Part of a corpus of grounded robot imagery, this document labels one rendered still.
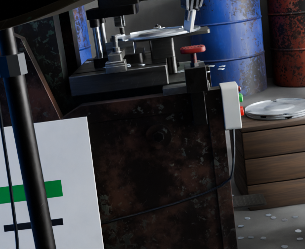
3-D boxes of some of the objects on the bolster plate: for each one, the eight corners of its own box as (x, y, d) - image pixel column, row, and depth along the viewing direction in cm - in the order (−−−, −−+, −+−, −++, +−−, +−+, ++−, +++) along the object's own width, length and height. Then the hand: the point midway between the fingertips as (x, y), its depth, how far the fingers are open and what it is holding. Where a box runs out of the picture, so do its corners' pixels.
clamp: (129, 63, 195) (125, 31, 192) (126, 71, 178) (121, 36, 176) (111, 65, 195) (106, 34, 193) (106, 73, 179) (100, 39, 176)
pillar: (108, 51, 212) (102, 11, 209) (108, 52, 210) (101, 11, 206) (102, 52, 212) (96, 12, 209) (101, 53, 210) (95, 12, 207)
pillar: (103, 57, 196) (97, 13, 193) (103, 58, 194) (96, 14, 191) (97, 58, 196) (90, 14, 193) (96, 59, 194) (90, 15, 191)
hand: (189, 20), depth 190 cm, fingers closed
